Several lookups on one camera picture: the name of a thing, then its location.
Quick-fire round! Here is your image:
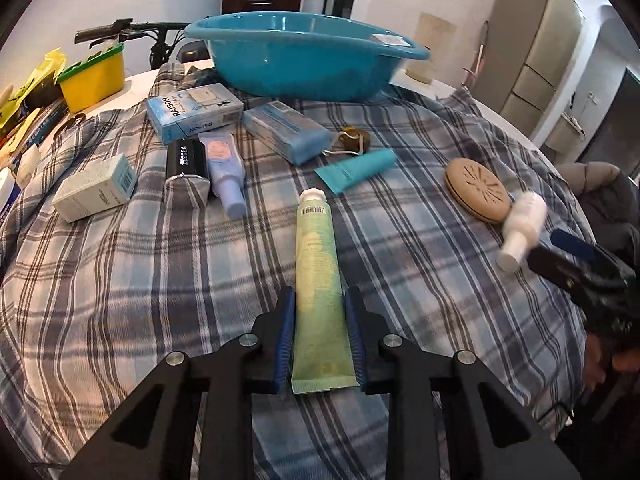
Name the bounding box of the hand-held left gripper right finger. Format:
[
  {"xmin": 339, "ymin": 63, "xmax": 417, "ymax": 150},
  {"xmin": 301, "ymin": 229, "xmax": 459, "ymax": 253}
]
[{"xmin": 344, "ymin": 286, "xmax": 583, "ymax": 480}]

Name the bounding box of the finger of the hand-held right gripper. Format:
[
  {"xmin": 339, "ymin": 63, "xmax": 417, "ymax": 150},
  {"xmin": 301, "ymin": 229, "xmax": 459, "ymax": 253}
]
[
  {"xmin": 527, "ymin": 245, "xmax": 617, "ymax": 307},
  {"xmin": 550, "ymin": 229, "xmax": 626, "ymax": 281}
]

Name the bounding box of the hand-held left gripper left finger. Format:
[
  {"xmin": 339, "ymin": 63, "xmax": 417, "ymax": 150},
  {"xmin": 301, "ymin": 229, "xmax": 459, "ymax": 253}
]
[{"xmin": 60, "ymin": 286, "xmax": 297, "ymax": 480}]

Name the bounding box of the white plastic bottle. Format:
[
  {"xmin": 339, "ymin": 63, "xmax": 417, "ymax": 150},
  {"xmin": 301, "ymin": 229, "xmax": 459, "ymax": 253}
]
[{"xmin": 496, "ymin": 191, "xmax": 549, "ymax": 273}]

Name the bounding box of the pale green tube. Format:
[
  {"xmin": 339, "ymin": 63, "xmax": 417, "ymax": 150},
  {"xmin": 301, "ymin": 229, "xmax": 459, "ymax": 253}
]
[{"xmin": 291, "ymin": 187, "xmax": 361, "ymax": 395}]

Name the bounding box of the blue plastic basin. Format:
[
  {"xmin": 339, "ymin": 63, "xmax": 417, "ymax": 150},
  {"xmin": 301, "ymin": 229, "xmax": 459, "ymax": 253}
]
[{"xmin": 184, "ymin": 11, "xmax": 432, "ymax": 102}]

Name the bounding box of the person's right hand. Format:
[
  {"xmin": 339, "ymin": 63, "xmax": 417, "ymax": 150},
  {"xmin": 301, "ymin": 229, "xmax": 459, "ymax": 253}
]
[{"xmin": 582, "ymin": 335, "xmax": 636, "ymax": 391}]

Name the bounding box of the grey padded jacket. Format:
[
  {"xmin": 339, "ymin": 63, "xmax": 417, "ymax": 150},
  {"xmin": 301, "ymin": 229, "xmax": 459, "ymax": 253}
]
[{"xmin": 555, "ymin": 160, "xmax": 640, "ymax": 261}]

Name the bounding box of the beige round compact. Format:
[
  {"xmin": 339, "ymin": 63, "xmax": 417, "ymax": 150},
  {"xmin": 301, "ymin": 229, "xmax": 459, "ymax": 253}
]
[{"xmin": 444, "ymin": 157, "xmax": 512, "ymax": 226}]

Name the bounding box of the blue plaid cloth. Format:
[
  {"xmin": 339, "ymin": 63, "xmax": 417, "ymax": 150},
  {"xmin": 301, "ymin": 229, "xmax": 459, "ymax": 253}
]
[{"xmin": 0, "ymin": 62, "xmax": 601, "ymax": 480}]

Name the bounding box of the teal tube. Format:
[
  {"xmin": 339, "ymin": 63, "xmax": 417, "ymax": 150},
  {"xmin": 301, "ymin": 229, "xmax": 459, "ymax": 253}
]
[{"xmin": 314, "ymin": 148, "xmax": 399, "ymax": 196}]

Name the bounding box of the lavender tube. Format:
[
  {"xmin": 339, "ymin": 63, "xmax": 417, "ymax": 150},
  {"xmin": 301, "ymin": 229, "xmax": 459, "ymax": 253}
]
[{"xmin": 198, "ymin": 130, "xmax": 247, "ymax": 219}]

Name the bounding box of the grey refrigerator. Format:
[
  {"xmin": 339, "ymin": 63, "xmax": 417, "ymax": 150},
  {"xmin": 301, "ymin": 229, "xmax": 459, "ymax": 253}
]
[{"xmin": 472, "ymin": 0, "xmax": 586, "ymax": 136}]

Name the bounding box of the brown stone pendant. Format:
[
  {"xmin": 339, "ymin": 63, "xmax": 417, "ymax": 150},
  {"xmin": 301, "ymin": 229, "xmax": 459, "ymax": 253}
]
[{"xmin": 327, "ymin": 127, "xmax": 372, "ymax": 156}]

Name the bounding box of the black and silver tube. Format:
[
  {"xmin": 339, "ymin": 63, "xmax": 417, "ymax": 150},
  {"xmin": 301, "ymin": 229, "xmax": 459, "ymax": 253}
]
[{"xmin": 165, "ymin": 138, "xmax": 211, "ymax": 206}]

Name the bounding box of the plain light blue box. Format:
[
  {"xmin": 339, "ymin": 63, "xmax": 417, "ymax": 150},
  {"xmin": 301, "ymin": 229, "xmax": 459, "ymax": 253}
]
[{"xmin": 241, "ymin": 100, "xmax": 333, "ymax": 167}]

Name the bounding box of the thin pole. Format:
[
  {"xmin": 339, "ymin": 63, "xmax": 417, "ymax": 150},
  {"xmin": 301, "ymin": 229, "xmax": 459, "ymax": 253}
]
[{"xmin": 462, "ymin": 20, "xmax": 491, "ymax": 96}]

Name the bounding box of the pale box with blue end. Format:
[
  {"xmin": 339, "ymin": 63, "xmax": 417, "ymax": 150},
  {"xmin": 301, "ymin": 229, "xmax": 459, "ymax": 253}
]
[{"xmin": 51, "ymin": 154, "xmax": 138, "ymax": 223}]

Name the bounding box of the light blue picture carton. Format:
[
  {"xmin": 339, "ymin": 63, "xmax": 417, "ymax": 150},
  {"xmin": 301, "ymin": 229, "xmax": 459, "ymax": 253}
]
[{"xmin": 146, "ymin": 81, "xmax": 245, "ymax": 147}]

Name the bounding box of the beige floral tumbler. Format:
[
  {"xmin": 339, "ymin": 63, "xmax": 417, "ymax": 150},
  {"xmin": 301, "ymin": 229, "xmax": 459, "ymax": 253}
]
[{"xmin": 407, "ymin": 11, "xmax": 456, "ymax": 83}]

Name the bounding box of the yellow container with green rim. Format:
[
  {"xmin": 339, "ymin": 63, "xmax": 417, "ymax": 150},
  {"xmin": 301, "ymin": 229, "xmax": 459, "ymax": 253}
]
[{"xmin": 56, "ymin": 42, "xmax": 126, "ymax": 113}]

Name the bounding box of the yellow plastic bag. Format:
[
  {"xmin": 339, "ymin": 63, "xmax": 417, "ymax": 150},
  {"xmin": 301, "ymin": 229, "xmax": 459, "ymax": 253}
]
[{"xmin": 0, "ymin": 47, "xmax": 68, "ymax": 131}]

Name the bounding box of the black bicycle handlebar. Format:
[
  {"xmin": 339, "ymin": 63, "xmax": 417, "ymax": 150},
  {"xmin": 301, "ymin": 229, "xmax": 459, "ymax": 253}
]
[{"xmin": 74, "ymin": 19, "xmax": 193, "ymax": 70}]

